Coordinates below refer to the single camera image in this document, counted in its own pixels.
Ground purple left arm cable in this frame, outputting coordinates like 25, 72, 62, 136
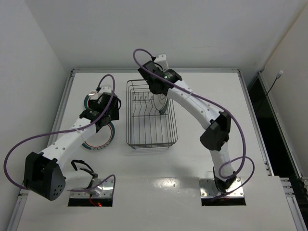
3, 74, 116, 193

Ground white plate with characters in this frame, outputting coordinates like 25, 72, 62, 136
154, 94, 167, 111

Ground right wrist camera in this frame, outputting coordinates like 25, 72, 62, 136
138, 54, 169, 80

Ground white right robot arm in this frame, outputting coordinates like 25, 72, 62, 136
144, 70, 236, 193

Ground black cable bundle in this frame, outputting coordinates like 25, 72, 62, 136
70, 159, 99, 188

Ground black wall cable with plug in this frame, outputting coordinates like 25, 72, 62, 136
266, 70, 284, 96

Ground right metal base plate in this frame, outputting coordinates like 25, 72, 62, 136
199, 178, 244, 199

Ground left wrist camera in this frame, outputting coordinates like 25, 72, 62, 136
88, 85, 112, 99

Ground blue patterned green plate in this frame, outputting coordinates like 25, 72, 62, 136
159, 97, 169, 115

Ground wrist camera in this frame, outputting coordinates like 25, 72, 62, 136
88, 85, 112, 99
138, 54, 169, 80

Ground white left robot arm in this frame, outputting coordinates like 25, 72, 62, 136
23, 86, 121, 201

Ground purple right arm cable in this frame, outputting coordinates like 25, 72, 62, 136
133, 48, 256, 200

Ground metal base plate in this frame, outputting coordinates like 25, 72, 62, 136
199, 178, 244, 199
69, 177, 114, 199

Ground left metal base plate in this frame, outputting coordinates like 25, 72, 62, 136
69, 177, 114, 199

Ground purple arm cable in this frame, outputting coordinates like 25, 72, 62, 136
3, 74, 116, 193
133, 48, 256, 200

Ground grey wire dish rack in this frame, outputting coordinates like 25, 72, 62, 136
126, 79, 178, 149

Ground green red rimmed plate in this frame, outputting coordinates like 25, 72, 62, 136
83, 95, 90, 109
82, 122, 115, 151

